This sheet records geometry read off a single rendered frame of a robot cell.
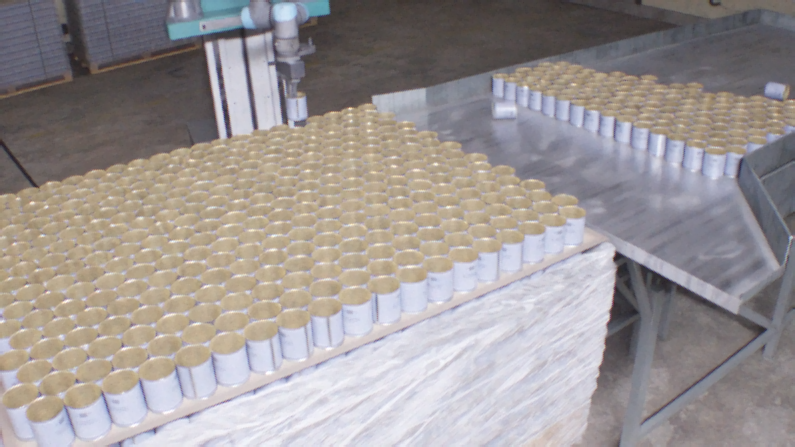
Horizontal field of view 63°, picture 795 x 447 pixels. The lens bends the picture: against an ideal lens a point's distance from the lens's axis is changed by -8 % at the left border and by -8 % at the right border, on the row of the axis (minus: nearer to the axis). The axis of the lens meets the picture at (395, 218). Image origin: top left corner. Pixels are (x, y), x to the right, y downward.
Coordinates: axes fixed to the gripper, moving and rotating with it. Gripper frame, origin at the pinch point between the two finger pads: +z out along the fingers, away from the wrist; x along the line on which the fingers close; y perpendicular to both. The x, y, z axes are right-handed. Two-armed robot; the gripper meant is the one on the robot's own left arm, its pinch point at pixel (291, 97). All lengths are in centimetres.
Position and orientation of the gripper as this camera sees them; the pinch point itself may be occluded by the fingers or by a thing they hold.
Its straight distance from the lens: 237.8
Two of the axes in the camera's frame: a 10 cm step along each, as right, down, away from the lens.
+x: 5.5, 3.7, -7.5
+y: -8.3, 2.7, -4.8
